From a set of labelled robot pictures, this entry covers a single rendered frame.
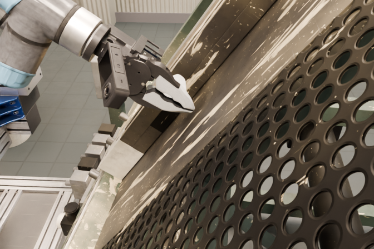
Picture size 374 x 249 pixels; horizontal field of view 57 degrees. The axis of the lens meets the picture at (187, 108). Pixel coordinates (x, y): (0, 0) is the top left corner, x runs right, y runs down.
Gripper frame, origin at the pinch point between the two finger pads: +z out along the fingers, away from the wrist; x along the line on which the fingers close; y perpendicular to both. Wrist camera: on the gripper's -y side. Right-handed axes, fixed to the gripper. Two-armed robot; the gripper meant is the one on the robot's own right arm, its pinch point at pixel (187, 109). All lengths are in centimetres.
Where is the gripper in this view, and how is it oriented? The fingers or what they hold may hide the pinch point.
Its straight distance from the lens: 61.8
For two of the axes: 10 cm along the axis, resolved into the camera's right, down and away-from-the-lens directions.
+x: -5.5, 6.3, 5.5
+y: 1.6, -5.7, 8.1
